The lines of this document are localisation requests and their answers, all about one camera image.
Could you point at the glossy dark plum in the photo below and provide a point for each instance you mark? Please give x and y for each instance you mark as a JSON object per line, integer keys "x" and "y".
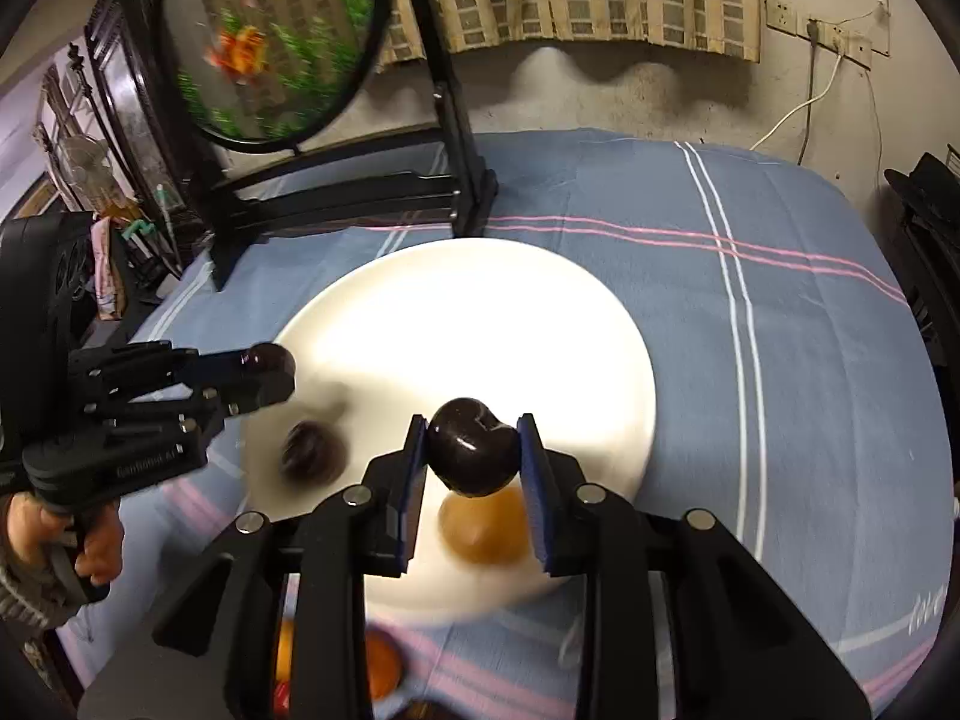
{"x": 469, "y": 442}
{"x": 311, "y": 450}
{"x": 268, "y": 360}

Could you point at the electric fan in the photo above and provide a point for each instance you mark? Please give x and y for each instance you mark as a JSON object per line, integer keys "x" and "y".
{"x": 75, "y": 161}

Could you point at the dark wooden framed picture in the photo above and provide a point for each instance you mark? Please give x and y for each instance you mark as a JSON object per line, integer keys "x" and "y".
{"x": 120, "y": 112}

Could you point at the person's left hand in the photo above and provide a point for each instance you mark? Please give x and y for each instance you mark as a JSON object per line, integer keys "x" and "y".
{"x": 101, "y": 547}

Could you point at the smooth tan pear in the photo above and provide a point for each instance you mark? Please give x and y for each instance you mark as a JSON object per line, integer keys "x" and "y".
{"x": 484, "y": 532}

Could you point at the person's left forearm grey sleeve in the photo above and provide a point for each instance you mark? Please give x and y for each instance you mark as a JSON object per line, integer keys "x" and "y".
{"x": 26, "y": 596}

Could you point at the orange mandarin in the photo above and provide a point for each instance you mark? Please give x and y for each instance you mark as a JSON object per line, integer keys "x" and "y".
{"x": 381, "y": 664}

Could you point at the white wall socket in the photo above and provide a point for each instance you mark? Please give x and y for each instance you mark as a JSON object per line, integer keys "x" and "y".
{"x": 781, "y": 15}
{"x": 847, "y": 43}

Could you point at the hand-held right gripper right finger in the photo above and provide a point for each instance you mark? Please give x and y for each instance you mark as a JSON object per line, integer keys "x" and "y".
{"x": 534, "y": 502}

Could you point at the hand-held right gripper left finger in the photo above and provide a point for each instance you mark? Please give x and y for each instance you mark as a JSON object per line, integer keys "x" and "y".
{"x": 412, "y": 499}

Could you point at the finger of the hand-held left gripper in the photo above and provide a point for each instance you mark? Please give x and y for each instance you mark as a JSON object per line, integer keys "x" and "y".
{"x": 247, "y": 394}
{"x": 150, "y": 367}

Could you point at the round goldfish screen black stand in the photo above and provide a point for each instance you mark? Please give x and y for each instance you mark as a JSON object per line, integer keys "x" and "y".
{"x": 457, "y": 127}

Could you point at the black hat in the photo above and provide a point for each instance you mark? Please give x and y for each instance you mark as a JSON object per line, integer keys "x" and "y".
{"x": 926, "y": 176}

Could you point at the white oval plate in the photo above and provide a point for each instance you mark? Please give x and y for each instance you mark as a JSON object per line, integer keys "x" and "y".
{"x": 487, "y": 330}

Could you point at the black desk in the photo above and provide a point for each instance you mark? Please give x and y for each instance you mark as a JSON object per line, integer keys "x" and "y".
{"x": 934, "y": 262}

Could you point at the pink cloth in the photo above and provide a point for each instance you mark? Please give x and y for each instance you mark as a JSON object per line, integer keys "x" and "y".
{"x": 105, "y": 270}

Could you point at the blue striped tablecloth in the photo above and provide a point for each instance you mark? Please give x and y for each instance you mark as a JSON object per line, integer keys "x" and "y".
{"x": 712, "y": 330}

